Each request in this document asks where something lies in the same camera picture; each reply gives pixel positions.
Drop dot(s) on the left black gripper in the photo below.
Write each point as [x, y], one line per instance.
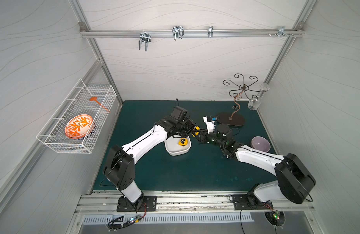
[185, 127]

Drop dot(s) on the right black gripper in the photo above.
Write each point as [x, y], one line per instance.
[203, 135]

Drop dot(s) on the black yellow tape measure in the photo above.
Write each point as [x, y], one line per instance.
[183, 142]

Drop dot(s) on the white storage box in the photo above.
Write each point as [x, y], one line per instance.
[173, 149]

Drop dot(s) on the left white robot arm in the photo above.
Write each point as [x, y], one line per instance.
[120, 164]

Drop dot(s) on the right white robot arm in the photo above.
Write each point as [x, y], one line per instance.
[293, 181]

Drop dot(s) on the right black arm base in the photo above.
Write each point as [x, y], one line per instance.
[244, 201]

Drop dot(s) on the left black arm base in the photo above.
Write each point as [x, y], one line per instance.
[144, 203]

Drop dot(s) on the brown metal jewelry stand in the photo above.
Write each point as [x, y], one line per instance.
[233, 118]

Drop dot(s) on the lilac bowl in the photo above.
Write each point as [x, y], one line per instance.
[261, 144]

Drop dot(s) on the clear glass cup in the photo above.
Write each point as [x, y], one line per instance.
[254, 101]

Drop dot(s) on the white vent grille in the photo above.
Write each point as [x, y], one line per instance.
[173, 218]

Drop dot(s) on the orange funnel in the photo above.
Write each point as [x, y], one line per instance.
[95, 99]

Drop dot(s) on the curved metal hook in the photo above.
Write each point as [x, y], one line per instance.
[178, 32]

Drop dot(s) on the double prong metal hook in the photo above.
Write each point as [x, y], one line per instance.
[145, 39]

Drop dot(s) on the small metal hook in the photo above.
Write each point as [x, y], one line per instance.
[210, 31]

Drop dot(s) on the orange patterned plate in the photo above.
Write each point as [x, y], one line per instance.
[79, 126]

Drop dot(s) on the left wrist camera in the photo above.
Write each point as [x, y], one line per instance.
[179, 113]

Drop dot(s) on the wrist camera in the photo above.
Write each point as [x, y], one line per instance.
[179, 113]
[210, 123]

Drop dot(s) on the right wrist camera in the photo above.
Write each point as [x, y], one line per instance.
[210, 123]

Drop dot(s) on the white wire basket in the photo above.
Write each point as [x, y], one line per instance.
[77, 102]

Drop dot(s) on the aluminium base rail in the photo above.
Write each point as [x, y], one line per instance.
[105, 202]

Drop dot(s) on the metal bracket hook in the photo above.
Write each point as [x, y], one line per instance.
[281, 33]

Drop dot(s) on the aluminium cross rail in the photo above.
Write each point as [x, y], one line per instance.
[189, 33]

